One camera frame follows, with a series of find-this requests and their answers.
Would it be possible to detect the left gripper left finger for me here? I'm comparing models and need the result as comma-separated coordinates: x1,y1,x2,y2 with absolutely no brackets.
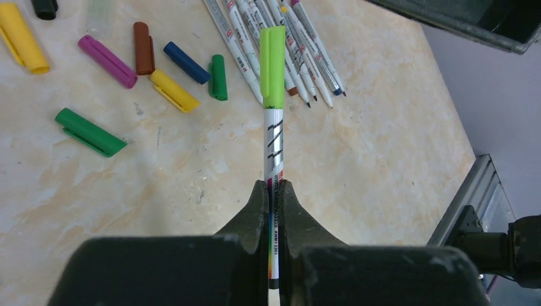
48,180,269,305

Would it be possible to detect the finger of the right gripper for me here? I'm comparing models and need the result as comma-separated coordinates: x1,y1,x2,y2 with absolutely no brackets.
371,0,540,54

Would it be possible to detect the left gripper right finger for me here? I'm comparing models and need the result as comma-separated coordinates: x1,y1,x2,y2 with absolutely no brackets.
279,181,489,305

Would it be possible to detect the yellow pen cap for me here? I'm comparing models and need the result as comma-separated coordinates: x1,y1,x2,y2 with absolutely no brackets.
149,69,200,113
1,2,50,75

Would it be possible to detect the green pen cap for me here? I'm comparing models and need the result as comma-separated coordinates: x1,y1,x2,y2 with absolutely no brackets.
209,54,228,101
55,108,127,157

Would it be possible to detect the black cap brown marker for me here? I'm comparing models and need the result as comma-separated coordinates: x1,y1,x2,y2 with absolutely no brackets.
236,0,299,97

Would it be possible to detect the blue pen cap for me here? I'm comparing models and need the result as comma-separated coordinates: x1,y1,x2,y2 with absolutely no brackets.
163,41,211,85

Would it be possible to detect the purple end green cap marker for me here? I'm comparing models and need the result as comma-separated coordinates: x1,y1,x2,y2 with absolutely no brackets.
290,0,347,97

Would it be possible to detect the brown pen cap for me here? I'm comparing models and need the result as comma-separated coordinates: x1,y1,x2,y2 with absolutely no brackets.
133,22,155,75

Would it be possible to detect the yellow end rainbow marker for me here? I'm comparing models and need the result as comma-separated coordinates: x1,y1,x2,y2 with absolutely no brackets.
279,2,333,109

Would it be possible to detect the purple pen cap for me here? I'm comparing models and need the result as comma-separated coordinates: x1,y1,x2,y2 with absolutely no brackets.
78,35,138,89

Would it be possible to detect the green long nib marker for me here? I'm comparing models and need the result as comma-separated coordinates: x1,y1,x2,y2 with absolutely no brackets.
203,0,263,105

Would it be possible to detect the translucent pen cap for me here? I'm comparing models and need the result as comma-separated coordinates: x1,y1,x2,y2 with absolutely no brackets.
85,0,116,40

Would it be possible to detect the black pen cap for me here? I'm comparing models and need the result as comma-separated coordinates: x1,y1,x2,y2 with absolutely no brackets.
31,0,59,20

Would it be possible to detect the blue cap marker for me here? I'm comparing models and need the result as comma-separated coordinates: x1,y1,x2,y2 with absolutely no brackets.
223,0,260,78

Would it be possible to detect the blue end marker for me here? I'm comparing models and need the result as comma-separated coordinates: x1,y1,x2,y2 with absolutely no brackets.
267,0,318,101

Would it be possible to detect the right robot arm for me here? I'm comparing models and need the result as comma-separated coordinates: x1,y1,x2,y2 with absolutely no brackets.
374,1,540,289

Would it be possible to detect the aluminium frame rail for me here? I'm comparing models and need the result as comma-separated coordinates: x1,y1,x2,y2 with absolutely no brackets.
428,154,517,246

